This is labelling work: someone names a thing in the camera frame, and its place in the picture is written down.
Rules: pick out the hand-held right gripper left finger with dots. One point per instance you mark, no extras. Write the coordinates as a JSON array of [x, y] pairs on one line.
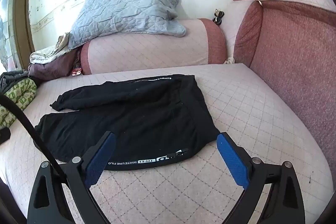
[[101, 158]]

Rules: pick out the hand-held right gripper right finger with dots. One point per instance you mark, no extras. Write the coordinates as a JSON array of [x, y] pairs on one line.
[[232, 161]]

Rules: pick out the black pants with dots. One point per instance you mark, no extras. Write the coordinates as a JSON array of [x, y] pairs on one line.
[[144, 119]]

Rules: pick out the pink quilted sofa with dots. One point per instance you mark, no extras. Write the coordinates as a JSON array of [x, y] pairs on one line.
[[236, 108]]

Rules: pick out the red printed packet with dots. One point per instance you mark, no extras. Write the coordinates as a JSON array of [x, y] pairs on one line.
[[76, 71]]

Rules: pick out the black plastic device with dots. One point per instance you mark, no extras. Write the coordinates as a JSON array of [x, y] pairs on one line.
[[4, 136]]

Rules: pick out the green patterned blanket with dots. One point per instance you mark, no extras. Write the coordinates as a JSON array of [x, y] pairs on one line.
[[18, 98]]

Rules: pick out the purple folded cloth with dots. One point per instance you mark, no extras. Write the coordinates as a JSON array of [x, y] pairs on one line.
[[52, 67]]

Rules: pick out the cream folded cloth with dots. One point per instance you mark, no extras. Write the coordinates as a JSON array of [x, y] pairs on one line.
[[44, 54]]

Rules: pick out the dark grey cloth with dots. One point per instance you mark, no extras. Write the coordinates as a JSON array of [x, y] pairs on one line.
[[11, 78]]

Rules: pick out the red sofa back cushion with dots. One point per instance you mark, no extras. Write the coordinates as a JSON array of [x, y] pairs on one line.
[[294, 56]]

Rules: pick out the small black object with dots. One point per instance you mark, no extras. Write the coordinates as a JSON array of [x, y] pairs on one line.
[[218, 16]]

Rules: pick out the grey-blue quilted blanket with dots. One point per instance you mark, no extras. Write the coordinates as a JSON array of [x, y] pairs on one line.
[[123, 8]]

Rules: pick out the patterned glass door pane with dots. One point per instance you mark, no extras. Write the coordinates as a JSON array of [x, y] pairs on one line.
[[6, 37]]

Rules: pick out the brown wooden door frame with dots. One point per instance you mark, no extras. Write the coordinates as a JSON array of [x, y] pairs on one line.
[[25, 16]]

